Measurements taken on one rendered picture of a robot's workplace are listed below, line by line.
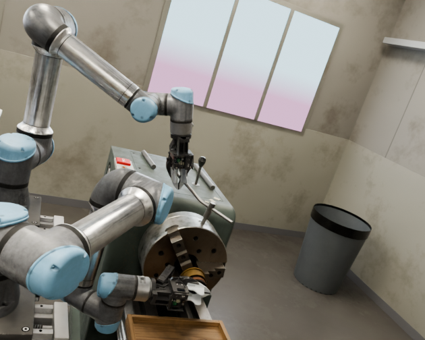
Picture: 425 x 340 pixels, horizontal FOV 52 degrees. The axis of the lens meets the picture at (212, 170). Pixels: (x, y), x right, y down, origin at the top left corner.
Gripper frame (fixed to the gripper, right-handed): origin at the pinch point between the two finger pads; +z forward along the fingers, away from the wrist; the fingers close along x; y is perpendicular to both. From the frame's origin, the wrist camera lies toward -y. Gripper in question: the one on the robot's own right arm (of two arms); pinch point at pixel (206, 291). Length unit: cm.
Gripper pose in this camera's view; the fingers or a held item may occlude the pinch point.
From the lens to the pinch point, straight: 150.1
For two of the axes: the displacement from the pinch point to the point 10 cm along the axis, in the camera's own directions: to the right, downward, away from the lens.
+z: 9.2, 1.9, 3.5
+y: 2.7, 3.5, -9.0
